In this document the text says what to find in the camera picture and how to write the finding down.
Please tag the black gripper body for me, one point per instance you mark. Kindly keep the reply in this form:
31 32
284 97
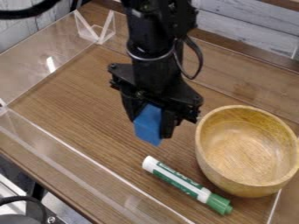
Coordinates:
155 81

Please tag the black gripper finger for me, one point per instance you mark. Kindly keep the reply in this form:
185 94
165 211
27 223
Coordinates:
133 106
171 119

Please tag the blue rectangular block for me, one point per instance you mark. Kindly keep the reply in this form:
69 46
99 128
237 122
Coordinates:
147 125

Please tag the green white marker pen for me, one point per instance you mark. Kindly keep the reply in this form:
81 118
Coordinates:
200 193

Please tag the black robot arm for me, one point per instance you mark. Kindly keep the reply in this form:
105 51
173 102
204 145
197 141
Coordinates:
159 24

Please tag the brown wooden bowl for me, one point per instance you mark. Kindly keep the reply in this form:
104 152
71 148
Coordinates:
247 150

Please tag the clear acrylic tray walls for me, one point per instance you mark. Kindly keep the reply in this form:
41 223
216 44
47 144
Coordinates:
65 133

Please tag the black device with screw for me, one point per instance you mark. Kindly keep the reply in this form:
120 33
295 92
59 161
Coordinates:
20 218

